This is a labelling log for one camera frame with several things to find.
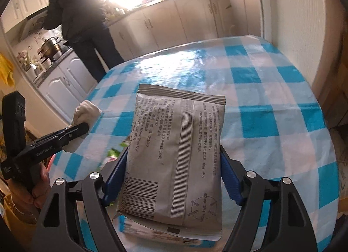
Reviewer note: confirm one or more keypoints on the white kitchen cabinets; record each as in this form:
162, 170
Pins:
18, 10
164, 24

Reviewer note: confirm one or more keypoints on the silver wipes packet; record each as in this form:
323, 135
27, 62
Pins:
172, 181

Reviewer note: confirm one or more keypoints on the blue checkered tablecloth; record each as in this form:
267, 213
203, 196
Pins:
273, 123

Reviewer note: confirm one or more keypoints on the person in dark clothes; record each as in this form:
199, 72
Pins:
82, 24

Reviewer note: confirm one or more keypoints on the white upper kitchen cabinets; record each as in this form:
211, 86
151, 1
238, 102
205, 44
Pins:
18, 10

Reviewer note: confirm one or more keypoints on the yellow hanging cloth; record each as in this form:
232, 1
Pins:
6, 71

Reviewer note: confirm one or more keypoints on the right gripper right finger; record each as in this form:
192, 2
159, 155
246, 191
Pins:
288, 226

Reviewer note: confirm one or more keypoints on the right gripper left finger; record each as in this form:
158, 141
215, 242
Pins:
58, 227

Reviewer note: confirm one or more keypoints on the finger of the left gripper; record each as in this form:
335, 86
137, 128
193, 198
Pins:
68, 134

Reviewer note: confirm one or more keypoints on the white lower kitchen cabinets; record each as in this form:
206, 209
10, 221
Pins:
164, 24

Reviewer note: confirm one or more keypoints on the orange plastic trash bucket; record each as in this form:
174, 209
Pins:
50, 162

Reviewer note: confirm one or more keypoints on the operator left hand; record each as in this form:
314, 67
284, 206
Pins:
27, 201

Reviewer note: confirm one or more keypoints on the steel cooking pot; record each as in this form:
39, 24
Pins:
50, 49

